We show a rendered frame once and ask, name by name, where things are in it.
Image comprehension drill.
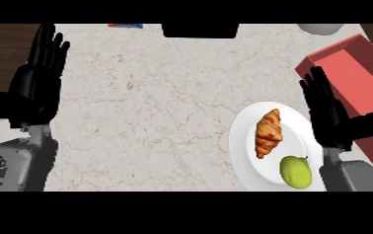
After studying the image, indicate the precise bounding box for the black appliance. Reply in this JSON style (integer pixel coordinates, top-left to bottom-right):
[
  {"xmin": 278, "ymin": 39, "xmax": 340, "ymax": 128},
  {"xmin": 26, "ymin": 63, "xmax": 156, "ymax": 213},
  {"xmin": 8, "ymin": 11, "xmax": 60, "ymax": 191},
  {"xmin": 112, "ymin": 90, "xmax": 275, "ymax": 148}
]
[{"xmin": 160, "ymin": 24, "xmax": 240, "ymax": 39}]

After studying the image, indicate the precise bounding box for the white round plate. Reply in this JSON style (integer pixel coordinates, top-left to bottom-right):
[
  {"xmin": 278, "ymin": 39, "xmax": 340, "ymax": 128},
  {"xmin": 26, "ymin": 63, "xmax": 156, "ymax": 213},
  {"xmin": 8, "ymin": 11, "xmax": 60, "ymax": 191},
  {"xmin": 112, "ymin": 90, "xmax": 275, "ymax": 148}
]
[{"xmin": 227, "ymin": 101, "xmax": 327, "ymax": 193}]

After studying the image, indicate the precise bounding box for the green mango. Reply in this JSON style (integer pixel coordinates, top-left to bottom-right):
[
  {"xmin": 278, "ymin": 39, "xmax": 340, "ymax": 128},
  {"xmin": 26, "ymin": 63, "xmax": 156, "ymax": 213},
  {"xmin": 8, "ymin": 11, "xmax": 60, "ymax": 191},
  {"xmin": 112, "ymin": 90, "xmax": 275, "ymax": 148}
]
[{"xmin": 278, "ymin": 155, "xmax": 312, "ymax": 191}]

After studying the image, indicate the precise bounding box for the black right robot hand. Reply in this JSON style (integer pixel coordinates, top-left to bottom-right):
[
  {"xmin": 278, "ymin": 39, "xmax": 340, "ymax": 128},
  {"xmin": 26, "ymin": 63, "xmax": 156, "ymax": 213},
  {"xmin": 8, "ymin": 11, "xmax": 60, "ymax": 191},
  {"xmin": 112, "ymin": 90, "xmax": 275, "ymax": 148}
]
[{"xmin": 297, "ymin": 65, "xmax": 373, "ymax": 152}]

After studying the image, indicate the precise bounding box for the blue and red packet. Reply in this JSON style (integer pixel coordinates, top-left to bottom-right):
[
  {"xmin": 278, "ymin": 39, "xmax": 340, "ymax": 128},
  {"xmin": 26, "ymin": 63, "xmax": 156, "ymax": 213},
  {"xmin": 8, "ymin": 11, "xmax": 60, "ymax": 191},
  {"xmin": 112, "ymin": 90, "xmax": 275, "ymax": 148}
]
[{"xmin": 106, "ymin": 24, "xmax": 144, "ymax": 30}]

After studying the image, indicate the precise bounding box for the red cardboard box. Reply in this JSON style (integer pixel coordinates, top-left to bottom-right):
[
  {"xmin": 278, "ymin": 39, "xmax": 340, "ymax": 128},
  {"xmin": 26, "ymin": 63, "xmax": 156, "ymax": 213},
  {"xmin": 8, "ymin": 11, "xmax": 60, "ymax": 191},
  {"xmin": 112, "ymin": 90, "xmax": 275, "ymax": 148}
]
[{"xmin": 294, "ymin": 33, "xmax": 373, "ymax": 164}]

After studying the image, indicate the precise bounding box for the grey round bowl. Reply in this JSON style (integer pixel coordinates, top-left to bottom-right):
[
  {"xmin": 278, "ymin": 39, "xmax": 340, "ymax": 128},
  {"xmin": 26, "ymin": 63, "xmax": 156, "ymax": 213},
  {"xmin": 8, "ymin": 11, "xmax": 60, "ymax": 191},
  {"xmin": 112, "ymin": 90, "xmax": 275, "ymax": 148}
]
[{"xmin": 296, "ymin": 24, "xmax": 345, "ymax": 37}]

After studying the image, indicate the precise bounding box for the brown croissant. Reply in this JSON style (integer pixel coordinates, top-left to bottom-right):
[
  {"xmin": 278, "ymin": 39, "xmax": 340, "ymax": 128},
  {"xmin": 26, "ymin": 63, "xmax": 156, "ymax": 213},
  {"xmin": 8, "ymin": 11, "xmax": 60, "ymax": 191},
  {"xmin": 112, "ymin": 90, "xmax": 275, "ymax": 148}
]
[{"xmin": 255, "ymin": 108, "xmax": 284, "ymax": 160}]

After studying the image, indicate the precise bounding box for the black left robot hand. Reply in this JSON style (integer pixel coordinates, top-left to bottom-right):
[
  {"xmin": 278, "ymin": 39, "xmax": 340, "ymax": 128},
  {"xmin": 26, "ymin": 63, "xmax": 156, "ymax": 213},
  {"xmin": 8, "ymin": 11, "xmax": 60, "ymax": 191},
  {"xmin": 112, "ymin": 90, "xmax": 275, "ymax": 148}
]
[{"xmin": 0, "ymin": 24, "xmax": 70, "ymax": 129}]

